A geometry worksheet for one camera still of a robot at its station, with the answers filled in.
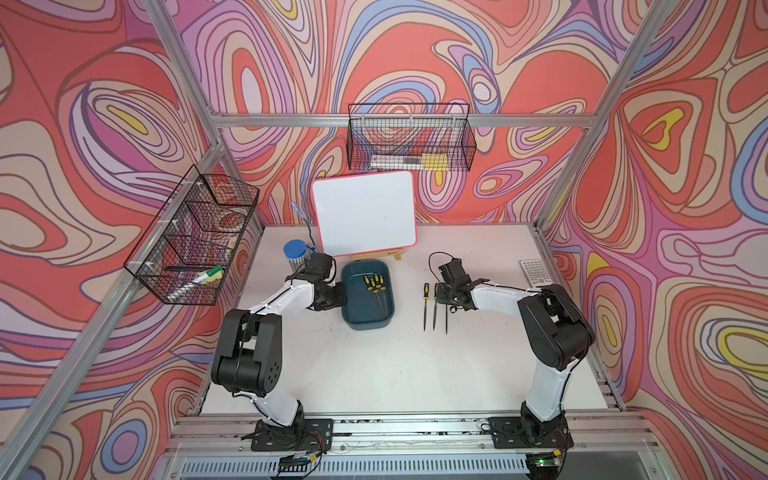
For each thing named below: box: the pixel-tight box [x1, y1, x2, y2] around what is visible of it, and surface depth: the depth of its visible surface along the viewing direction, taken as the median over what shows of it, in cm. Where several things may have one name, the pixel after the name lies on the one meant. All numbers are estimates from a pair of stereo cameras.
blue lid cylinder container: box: [284, 239, 307, 272], surface depth 89 cm
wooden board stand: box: [351, 249, 405, 261], surface depth 107 cm
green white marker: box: [166, 265, 225, 302], surface depth 72 cm
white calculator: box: [519, 258, 553, 288], surface depth 106 cm
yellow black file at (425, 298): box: [423, 282, 430, 332], surface depth 101 cm
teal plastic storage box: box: [341, 260, 395, 331], surface depth 101 cm
